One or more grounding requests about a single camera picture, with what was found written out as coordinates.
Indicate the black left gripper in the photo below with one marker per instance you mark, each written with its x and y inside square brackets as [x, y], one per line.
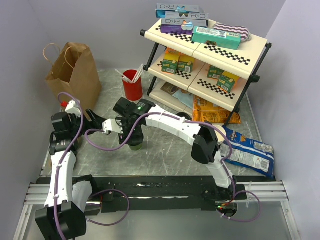
[97, 121]

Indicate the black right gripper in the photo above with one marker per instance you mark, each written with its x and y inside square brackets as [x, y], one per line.
[136, 141]

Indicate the green paper coffee cup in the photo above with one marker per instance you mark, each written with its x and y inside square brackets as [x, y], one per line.
[136, 147]

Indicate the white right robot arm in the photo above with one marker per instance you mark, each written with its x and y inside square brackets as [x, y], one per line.
[201, 136]

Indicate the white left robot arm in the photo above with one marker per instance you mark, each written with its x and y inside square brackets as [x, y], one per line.
[63, 214]

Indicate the red plastic cup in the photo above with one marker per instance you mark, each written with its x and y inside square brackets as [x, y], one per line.
[133, 91]

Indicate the stack of black lids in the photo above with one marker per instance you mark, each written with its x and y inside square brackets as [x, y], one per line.
[184, 115]

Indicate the brown paper bag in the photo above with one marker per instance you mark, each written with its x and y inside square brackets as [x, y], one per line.
[75, 73]

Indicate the magazine on bottom shelf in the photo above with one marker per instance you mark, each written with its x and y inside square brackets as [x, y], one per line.
[182, 95]

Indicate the orange snack bag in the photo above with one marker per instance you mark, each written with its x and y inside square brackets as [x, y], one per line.
[204, 110]

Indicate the stack of green paper cups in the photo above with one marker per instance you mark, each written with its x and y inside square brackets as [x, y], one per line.
[220, 137]

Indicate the green yellow box far left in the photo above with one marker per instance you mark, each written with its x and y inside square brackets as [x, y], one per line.
[170, 61]

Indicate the green yellow box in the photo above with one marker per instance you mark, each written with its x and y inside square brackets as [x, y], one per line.
[214, 72]
[227, 81]
[170, 61]
[186, 63]

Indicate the cream three-tier shelf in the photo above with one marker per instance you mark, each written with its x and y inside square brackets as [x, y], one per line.
[243, 62]

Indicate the green yellow box far right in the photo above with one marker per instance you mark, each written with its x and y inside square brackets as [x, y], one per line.
[227, 81]

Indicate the blue chips bag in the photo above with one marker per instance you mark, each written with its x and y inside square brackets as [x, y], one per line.
[250, 153]

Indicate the purple grey R+Co box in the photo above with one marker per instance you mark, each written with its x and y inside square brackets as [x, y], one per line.
[181, 26]

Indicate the top grey R+Co box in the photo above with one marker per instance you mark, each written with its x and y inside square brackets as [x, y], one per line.
[183, 11]

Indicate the teal rectangular box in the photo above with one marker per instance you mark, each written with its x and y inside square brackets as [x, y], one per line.
[215, 37]

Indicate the purple wavy pouch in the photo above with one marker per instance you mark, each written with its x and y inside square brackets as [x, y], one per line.
[243, 31]

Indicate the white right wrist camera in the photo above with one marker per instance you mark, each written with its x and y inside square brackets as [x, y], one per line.
[111, 126]

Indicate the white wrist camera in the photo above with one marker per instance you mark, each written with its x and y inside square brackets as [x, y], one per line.
[73, 108]
[111, 126]

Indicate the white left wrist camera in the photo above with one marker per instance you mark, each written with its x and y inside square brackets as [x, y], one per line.
[73, 108]

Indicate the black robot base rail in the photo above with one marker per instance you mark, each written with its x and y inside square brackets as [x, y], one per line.
[148, 193]

